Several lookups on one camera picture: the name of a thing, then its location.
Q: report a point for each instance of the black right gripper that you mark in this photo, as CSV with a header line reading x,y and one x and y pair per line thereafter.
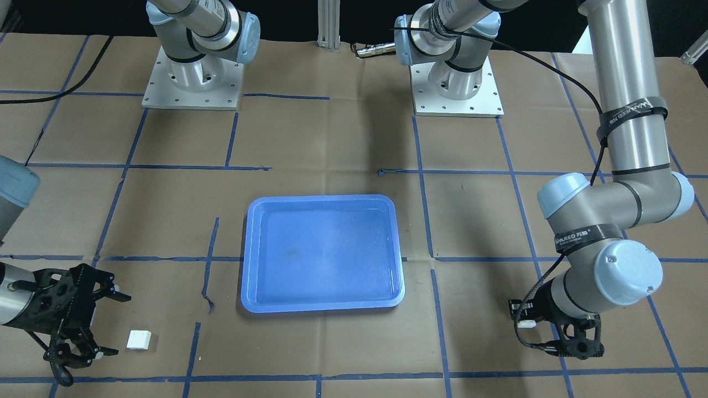
x,y
83,330

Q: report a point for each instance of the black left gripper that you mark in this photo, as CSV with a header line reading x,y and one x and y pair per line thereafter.
x,y
554,307

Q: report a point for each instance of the white block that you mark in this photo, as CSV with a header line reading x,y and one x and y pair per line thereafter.
x,y
138,339

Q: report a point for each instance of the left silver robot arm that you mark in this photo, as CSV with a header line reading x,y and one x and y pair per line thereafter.
x,y
588,218

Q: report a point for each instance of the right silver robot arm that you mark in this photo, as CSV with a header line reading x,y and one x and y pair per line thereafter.
x,y
205,46

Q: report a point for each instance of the blue plastic tray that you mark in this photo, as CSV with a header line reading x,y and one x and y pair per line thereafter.
x,y
318,253

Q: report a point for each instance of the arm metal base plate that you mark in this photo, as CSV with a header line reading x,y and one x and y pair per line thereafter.
x,y
440,91
210,83

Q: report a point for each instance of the aluminium frame post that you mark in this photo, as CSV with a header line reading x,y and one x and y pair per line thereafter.
x,y
328,21

